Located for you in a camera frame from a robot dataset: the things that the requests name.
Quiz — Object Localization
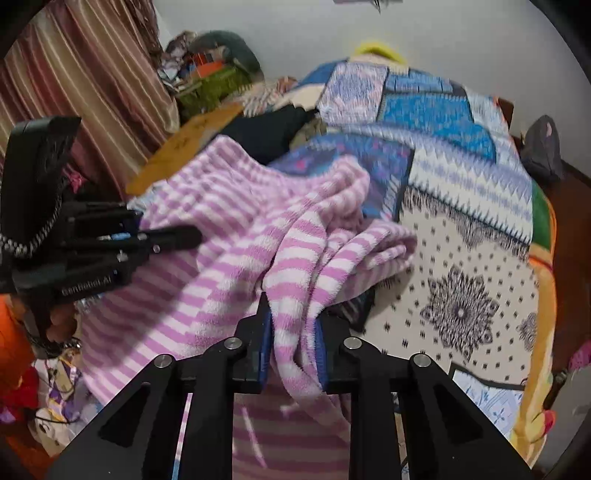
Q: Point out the pink striped fleece pants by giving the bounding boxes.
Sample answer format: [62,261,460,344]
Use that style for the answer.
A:
[81,136,417,479]

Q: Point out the person's left hand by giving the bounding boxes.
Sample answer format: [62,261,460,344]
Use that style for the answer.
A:
[6,295,77,343]

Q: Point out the colourful fleece under-blanket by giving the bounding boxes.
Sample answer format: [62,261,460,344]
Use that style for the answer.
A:
[509,183,557,466]

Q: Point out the orange sleeve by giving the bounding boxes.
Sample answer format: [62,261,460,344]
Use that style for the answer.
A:
[1,295,53,479]

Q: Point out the bamboo lap desk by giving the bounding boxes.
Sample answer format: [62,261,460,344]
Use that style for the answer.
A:
[125,103,243,196]

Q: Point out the green patterned storage box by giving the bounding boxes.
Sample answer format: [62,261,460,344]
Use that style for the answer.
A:
[174,66,250,118]

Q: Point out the pink croc slipper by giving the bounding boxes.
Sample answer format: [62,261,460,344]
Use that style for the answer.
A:
[568,340,591,371]

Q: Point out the striped brown curtain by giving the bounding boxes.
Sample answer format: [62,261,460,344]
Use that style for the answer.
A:
[1,1,179,200]

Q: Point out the folded black garment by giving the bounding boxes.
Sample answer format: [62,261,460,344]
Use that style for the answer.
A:
[219,104,318,165]

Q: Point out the orange striped blanket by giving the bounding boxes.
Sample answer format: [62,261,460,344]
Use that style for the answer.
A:
[235,76,297,117]

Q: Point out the folded khaki garment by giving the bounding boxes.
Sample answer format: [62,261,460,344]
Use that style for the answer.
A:
[290,117,328,151]

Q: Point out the grey-green neck pillow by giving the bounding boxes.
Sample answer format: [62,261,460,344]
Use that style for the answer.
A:
[188,30,264,82]

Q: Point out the blue patchwork bed quilt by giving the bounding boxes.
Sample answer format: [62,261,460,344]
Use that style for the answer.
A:
[270,55,538,437]

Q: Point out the yellow curved bed headboard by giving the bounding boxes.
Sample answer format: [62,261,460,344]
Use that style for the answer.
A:
[355,41,408,65]

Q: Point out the grey backpack on floor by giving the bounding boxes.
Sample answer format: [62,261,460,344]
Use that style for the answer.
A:
[520,115,564,183]

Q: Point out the small black wall monitor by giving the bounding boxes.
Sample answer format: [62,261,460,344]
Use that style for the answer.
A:
[334,0,403,9]

